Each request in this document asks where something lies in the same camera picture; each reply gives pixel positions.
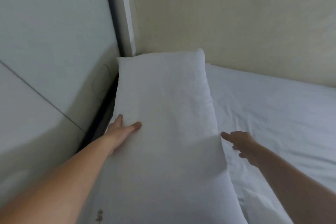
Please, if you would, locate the person's right hand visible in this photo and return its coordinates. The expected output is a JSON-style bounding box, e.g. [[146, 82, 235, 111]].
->
[[221, 131, 264, 168]]

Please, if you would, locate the person's left hand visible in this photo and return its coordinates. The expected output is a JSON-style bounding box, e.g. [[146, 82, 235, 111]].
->
[[103, 114, 142, 155]]

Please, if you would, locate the long white pillow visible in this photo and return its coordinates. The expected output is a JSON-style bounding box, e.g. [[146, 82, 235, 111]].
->
[[78, 48, 248, 224]]

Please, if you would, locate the person's right forearm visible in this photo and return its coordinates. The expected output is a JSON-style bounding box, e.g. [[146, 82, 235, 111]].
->
[[254, 145, 336, 224]]

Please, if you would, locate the person's left forearm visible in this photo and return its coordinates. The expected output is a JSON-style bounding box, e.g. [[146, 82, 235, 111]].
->
[[0, 137, 116, 224]]

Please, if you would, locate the grey padded headboard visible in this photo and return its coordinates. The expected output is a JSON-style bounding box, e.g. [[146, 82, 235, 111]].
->
[[0, 0, 122, 201]]

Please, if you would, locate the white bed sheet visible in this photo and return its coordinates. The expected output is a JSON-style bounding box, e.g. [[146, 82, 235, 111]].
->
[[204, 63, 336, 224]]

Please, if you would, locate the dark bed frame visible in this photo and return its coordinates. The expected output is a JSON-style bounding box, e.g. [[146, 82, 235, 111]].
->
[[78, 74, 119, 152]]

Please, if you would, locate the white wall post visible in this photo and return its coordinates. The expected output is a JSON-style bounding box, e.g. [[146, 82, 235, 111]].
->
[[102, 0, 137, 58]]

